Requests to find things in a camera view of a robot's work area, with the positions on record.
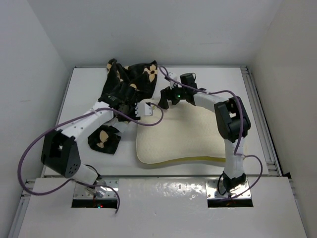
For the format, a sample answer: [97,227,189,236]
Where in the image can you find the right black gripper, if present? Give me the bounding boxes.
[158,81,188,109]

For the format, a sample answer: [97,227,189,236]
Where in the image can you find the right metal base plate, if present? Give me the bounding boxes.
[206,177,252,200]

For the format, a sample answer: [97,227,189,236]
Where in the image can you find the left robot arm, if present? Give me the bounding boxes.
[41,83,140,186]

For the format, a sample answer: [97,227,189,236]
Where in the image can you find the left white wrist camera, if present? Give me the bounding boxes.
[135,102,153,117]

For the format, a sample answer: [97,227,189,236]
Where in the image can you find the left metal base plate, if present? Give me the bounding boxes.
[73,178,119,200]

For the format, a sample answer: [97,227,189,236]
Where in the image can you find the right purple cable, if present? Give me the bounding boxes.
[158,65,263,199]

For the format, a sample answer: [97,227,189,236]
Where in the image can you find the metal base plate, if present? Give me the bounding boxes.
[206,177,252,200]
[73,178,119,200]

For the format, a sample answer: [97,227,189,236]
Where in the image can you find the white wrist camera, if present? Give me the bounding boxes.
[168,72,178,89]
[135,102,153,117]

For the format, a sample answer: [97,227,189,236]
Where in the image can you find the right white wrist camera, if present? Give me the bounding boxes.
[168,72,178,89]

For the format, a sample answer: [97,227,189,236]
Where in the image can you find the black floral pillowcase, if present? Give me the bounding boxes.
[88,59,158,155]

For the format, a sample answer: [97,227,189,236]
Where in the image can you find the cream yellow pillow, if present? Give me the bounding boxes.
[136,101,225,165]

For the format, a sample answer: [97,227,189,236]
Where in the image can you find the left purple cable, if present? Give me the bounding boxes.
[17,102,164,214]

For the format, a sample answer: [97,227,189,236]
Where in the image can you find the purple cable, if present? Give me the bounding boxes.
[17,102,164,214]
[158,65,263,199]

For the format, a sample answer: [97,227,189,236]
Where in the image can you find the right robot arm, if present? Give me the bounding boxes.
[158,72,251,195]

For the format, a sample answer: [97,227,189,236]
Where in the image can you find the white front cover board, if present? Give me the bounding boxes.
[19,177,306,238]

